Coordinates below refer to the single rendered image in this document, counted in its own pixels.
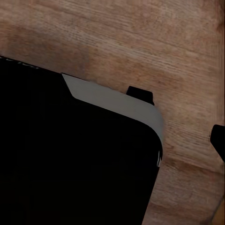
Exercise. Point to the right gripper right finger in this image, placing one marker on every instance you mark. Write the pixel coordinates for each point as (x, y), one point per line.
(218, 139)

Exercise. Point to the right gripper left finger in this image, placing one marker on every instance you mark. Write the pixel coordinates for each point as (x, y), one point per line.
(11, 140)

